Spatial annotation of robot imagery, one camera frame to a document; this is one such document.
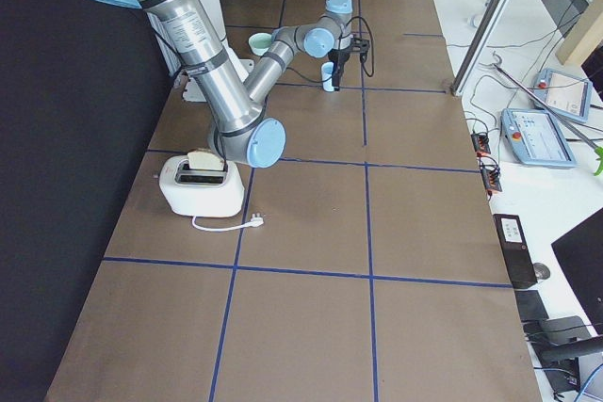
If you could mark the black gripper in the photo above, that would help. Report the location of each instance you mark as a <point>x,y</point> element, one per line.
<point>338,57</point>

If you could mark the light blue cup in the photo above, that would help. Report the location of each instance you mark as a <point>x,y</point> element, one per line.
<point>327,70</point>
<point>327,83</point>

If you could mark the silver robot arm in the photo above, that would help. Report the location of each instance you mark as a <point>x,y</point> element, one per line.
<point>241,131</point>

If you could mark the green bowl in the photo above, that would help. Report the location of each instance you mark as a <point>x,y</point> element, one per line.
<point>259,43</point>

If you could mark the bread slice in toaster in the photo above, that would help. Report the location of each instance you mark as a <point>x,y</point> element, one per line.
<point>205,159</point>

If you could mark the white power plug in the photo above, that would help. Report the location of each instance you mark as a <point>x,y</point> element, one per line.
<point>255,221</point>

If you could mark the orange connector block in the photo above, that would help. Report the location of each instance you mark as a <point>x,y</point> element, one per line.
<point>490,175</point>

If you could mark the cream toaster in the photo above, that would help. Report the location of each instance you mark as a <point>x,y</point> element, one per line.
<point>201,192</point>

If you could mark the teach pendant near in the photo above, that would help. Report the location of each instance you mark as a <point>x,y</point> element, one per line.
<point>536,139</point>

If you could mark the teach pendant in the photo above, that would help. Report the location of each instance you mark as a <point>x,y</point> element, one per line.
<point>536,139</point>
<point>569,95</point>

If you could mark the teach pendant far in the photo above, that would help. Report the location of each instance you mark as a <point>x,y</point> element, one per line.
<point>569,95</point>

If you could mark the black box with label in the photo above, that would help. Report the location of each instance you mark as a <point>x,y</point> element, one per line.
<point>515,251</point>

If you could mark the black monitor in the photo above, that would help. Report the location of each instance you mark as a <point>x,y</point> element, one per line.
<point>579,254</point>

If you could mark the aluminium camera post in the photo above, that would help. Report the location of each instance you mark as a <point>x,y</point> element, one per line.
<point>485,29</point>

